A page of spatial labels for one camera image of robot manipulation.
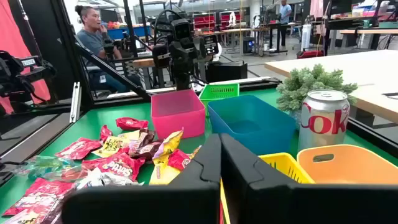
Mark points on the large tan wooden desk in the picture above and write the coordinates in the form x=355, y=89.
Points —
x=357, y=71

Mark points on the dark red candy packet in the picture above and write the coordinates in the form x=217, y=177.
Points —
x=132, y=123

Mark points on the silver frame bracket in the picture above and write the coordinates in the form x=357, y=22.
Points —
x=75, y=102

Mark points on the red shelf bins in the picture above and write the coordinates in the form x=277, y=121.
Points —
x=214, y=20

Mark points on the black background robot arm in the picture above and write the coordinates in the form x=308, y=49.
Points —
x=15, y=71

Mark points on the person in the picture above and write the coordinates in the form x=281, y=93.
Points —
x=284, y=12
x=90, y=40

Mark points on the blue plastic bin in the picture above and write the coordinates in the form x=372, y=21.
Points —
x=248, y=130

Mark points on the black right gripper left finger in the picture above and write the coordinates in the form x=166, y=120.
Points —
x=186, y=202

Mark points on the black backdrop panel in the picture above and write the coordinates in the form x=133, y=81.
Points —
x=59, y=62

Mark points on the clear red candy wrapper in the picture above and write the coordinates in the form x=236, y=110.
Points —
x=71, y=174

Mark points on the brown candy bar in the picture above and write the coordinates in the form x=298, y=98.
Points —
x=146, y=151
x=143, y=137

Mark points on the orange plastic bin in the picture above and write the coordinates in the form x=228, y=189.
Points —
x=357, y=168

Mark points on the yellow candy packet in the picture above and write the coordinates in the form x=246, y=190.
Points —
x=112, y=146
x=163, y=175
x=168, y=144
x=130, y=135
x=23, y=219

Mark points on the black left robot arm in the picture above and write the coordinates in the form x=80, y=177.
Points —
x=183, y=81

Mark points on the green table mat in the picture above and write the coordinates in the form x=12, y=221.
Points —
x=93, y=124

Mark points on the red Skittles packet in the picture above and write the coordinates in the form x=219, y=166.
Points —
x=119, y=165
x=79, y=148

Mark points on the artificial green plant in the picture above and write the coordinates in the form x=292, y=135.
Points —
x=311, y=84

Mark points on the white tower fan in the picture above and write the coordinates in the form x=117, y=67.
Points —
x=306, y=37

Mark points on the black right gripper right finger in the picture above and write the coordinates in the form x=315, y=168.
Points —
x=280, y=202

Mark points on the green plastic basket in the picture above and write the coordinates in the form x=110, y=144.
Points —
x=219, y=91

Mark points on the silver Diet Coke can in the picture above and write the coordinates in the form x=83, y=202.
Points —
x=323, y=124

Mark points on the red curtain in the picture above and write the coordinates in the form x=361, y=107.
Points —
x=9, y=37

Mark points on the black diagonal frame strut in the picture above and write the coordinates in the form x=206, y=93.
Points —
x=109, y=71

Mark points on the blue table bin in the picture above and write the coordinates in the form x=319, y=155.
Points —
x=129, y=32

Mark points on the background workbench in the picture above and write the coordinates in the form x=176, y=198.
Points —
x=368, y=31
x=239, y=30

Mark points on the pink plastic bin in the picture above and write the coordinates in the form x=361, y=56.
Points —
x=177, y=121

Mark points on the black equipment case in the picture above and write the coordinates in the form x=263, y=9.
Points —
x=227, y=72

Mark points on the clear green candy wrapper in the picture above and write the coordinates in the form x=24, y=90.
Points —
x=40, y=163

